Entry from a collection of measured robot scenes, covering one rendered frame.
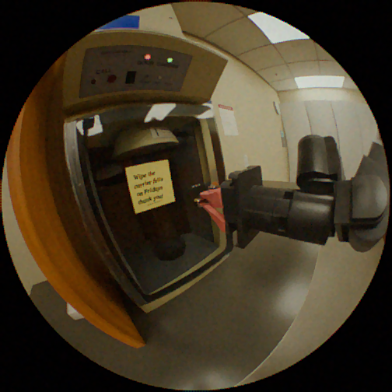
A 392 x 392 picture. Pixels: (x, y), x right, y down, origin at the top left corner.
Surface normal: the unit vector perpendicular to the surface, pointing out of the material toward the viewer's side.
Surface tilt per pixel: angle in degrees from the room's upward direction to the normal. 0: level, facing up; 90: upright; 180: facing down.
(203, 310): 0
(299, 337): 0
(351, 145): 90
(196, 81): 135
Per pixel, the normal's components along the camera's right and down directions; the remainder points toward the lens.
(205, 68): 0.59, 0.73
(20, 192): 0.64, 0.10
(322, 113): -0.75, 0.32
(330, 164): -0.84, -0.43
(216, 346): -0.18, -0.94
